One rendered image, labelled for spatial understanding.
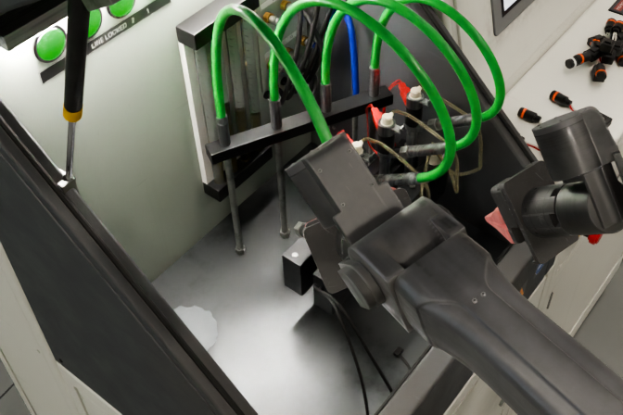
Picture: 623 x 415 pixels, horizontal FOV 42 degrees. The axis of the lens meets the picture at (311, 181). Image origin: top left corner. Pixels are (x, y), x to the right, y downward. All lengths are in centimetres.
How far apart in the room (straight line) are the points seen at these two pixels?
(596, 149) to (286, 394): 69
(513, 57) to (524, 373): 117
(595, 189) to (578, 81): 82
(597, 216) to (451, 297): 36
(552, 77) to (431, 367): 69
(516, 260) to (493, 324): 86
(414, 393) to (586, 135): 50
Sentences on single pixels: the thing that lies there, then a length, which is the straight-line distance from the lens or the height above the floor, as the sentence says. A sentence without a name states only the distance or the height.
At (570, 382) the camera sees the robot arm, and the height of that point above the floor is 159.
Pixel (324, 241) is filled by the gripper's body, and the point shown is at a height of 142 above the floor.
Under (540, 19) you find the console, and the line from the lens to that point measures 168.
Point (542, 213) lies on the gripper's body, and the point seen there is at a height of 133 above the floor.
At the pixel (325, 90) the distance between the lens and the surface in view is 132.
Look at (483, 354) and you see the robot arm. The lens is 50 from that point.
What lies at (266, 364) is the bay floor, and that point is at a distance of 137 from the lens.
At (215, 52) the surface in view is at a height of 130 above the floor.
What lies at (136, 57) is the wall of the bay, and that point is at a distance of 122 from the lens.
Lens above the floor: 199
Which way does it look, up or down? 46 degrees down
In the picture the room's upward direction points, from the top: 2 degrees counter-clockwise
